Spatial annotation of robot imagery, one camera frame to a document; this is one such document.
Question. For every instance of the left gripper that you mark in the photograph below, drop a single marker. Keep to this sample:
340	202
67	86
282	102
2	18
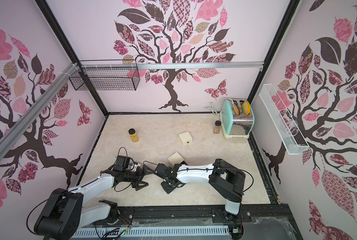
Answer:
140	176

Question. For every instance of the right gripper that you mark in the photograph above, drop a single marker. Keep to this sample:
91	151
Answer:
161	173

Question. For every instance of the cream drawer jewelry box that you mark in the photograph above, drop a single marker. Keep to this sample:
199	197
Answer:
185	138

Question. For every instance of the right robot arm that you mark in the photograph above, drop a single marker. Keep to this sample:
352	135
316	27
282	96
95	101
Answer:
226	179

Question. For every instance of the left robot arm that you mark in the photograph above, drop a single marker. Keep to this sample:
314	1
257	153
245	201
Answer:
65	211

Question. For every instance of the yellow spice jar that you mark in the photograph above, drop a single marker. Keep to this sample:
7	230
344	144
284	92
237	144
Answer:
133	135

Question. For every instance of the brown spice jar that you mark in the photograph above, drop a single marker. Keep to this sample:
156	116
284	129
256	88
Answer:
217	127

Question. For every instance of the mint green toaster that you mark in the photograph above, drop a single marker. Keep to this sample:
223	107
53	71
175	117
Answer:
237	118

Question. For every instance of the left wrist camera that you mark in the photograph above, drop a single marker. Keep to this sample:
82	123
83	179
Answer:
134	166

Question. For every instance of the white slotted cable duct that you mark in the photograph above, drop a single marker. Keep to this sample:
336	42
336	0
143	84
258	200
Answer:
151	232

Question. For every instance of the black wire basket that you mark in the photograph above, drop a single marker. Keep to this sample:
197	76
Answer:
107	77

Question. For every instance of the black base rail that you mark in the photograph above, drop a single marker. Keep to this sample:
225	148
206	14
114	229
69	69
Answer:
254	222

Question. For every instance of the aluminium rail back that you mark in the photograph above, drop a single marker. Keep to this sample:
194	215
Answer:
180	65

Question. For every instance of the aluminium rail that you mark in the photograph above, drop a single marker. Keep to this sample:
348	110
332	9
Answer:
180	65
18	129

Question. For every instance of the aluminium rail left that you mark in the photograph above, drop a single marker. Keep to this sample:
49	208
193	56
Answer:
18	129

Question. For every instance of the white wire shelf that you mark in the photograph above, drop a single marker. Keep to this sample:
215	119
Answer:
285	124

